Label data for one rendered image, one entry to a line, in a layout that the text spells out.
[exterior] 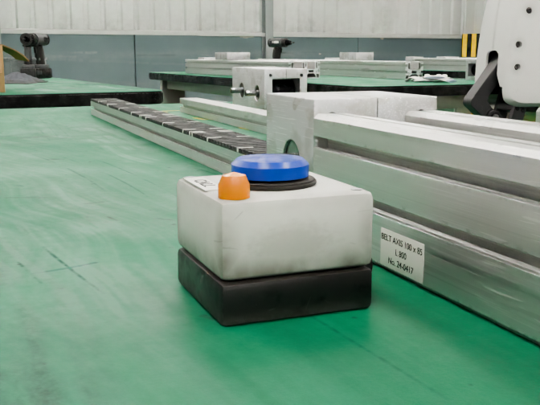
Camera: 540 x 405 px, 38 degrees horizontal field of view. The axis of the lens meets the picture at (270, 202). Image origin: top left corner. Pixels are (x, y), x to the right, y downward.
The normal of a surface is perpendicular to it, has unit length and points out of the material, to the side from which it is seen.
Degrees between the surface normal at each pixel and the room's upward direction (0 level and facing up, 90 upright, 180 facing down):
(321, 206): 90
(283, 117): 90
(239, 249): 90
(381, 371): 0
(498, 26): 85
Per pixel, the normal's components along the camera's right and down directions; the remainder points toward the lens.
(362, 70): -0.90, 0.08
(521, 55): 0.22, 0.18
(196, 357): 0.00, -0.98
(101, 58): 0.47, 0.17
